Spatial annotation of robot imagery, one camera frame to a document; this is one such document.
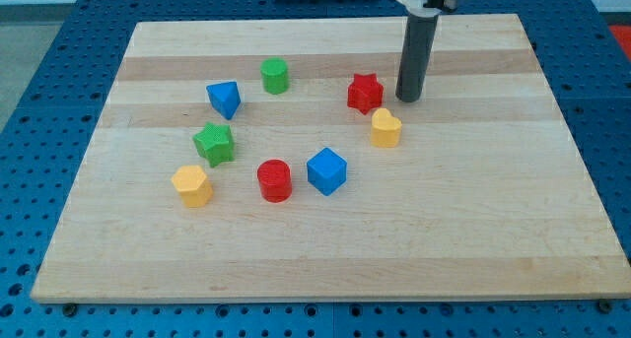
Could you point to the yellow heart block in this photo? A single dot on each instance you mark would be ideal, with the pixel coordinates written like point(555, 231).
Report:
point(385, 129)

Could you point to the blue cube block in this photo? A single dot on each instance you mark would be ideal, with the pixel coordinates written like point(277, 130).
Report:
point(326, 171)

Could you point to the red cylinder block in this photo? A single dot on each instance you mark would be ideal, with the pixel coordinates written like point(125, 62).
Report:
point(274, 179)

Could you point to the wooden board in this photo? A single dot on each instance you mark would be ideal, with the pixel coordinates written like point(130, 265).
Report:
point(485, 198)

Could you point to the red star block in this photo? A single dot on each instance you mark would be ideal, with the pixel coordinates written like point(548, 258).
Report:
point(365, 93)

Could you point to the green cylinder block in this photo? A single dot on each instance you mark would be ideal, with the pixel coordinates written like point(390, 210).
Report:
point(275, 75)

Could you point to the green star block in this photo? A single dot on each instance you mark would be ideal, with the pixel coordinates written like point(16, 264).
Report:
point(215, 144)

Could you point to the blue triangle block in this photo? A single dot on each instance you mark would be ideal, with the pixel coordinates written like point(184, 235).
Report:
point(225, 98)

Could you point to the yellow hexagon block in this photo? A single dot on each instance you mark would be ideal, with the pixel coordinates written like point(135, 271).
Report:
point(193, 186)

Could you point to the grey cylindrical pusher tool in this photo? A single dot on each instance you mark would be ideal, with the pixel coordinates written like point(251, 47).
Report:
point(415, 55)

